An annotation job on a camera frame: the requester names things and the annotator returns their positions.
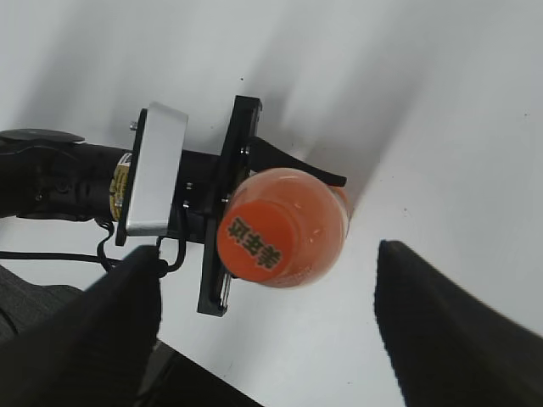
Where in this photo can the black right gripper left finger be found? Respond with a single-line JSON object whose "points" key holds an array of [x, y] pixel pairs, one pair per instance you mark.
{"points": [[94, 351]]}

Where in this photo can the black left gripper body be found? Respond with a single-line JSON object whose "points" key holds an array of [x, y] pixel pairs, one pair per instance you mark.
{"points": [[204, 185]]}

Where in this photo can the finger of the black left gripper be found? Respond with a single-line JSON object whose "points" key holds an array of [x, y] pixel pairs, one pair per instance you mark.
{"points": [[265, 156]]}

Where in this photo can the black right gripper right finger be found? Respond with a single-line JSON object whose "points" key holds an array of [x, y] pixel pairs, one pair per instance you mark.
{"points": [[447, 348]]}

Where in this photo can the orange bottle cap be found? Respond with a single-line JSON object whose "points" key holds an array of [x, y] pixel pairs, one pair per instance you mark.
{"points": [[256, 241]]}

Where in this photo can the orange soda bottle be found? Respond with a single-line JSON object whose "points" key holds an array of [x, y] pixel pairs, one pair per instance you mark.
{"points": [[320, 212]]}

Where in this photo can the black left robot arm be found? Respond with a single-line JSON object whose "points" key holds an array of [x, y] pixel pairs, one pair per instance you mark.
{"points": [[54, 175]]}

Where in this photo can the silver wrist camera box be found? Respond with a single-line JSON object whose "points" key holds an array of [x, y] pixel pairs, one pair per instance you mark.
{"points": [[151, 184]]}

